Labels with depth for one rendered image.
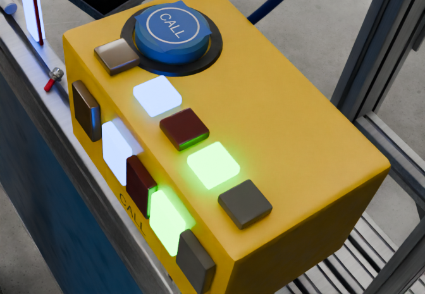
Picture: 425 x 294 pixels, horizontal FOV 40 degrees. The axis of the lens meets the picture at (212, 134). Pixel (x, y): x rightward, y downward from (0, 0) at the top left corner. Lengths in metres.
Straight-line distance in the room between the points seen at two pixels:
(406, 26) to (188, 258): 0.65
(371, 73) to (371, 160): 0.61
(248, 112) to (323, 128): 0.04
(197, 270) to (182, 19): 0.13
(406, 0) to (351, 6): 1.37
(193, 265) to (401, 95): 1.69
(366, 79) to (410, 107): 1.01
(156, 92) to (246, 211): 0.08
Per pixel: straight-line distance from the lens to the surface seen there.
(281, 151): 0.28
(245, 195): 0.26
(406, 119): 1.87
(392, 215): 1.64
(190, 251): 0.27
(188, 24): 0.32
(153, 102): 0.28
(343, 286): 1.43
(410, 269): 1.04
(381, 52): 0.87
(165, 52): 0.30
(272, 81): 0.31
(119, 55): 0.30
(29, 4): 0.59
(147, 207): 0.29
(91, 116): 0.31
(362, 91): 0.92
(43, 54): 0.62
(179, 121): 0.28
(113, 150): 0.30
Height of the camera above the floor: 1.29
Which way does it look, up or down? 52 degrees down
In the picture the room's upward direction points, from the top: 11 degrees clockwise
